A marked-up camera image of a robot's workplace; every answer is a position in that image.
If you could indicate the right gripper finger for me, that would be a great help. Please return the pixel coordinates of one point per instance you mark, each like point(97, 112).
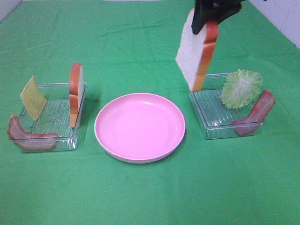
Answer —
point(204, 11)
point(226, 9)

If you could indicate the bread slice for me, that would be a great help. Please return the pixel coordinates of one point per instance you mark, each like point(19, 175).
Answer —
point(195, 52)
point(75, 91)

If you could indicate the green lettuce leaf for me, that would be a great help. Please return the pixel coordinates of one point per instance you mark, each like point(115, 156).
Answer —
point(240, 88)

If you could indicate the bacon strip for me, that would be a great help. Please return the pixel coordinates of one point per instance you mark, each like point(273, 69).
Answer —
point(259, 111)
point(30, 141)

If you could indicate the green table cloth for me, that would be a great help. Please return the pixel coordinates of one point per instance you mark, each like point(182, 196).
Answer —
point(130, 47)

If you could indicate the clear right plastic container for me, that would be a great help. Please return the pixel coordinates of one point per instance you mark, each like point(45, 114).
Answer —
point(216, 120)

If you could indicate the clear plastic container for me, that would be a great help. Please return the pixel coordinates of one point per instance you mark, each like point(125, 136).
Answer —
point(55, 117)
point(216, 120)

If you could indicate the pink round plate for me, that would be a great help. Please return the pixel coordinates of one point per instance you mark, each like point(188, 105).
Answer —
point(140, 128)

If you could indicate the clear left plastic container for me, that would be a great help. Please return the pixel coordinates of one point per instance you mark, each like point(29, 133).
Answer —
point(55, 117)

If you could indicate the yellow cheese slice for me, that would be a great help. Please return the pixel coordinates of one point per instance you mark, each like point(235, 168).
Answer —
point(33, 99)

